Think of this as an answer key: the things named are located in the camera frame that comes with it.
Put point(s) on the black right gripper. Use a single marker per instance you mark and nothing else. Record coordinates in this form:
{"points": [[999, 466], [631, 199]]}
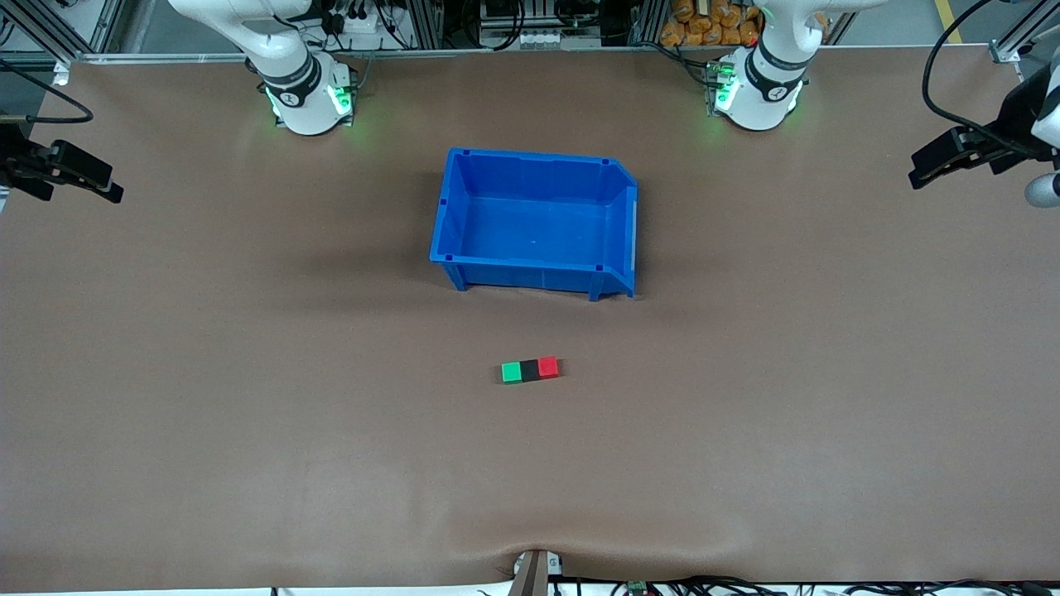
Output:
{"points": [[18, 160]]}

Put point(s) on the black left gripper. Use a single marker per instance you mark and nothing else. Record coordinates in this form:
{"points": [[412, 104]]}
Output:
{"points": [[1012, 126]]}

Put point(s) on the small red cube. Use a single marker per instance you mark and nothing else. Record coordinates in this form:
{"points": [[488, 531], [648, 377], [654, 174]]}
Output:
{"points": [[548, 367]]}

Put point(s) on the small green cube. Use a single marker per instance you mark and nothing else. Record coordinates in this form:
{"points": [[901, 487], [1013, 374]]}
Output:
{"points": [[512, 372]]}

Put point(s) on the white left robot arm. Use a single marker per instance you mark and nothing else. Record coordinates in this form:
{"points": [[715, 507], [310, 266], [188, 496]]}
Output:
{"points": [[758, 103]]}

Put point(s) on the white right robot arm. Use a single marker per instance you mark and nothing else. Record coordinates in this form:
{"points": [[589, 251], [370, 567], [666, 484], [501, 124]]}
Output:
{"points": [[302, 108]]}

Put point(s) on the small black cube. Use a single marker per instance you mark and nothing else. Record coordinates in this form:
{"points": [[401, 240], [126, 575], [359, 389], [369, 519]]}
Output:
{"points": [[530, 370]]}

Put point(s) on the orange snack bags pile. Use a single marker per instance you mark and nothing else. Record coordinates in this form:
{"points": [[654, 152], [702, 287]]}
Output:
{"points": [[712, 23]]}

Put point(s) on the white power strip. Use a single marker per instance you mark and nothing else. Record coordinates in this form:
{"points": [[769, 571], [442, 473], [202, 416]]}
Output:
{"points": [[358, 31]]}

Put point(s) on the brown table mat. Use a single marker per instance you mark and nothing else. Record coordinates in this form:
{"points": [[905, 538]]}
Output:
{"points": [[331, 455]]}

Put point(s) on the blue plastic storage bin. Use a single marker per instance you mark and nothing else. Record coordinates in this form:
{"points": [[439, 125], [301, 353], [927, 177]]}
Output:
{"points": [[538, 223]]}

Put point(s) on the metal table edge clamp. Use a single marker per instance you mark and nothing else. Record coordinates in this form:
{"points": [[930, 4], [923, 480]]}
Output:
{"points": [[536, 571]]}

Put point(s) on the aluminium frame post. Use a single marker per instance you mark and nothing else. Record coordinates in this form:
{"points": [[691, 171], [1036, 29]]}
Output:
{"points": [[1019, 41], [79, 29]]}

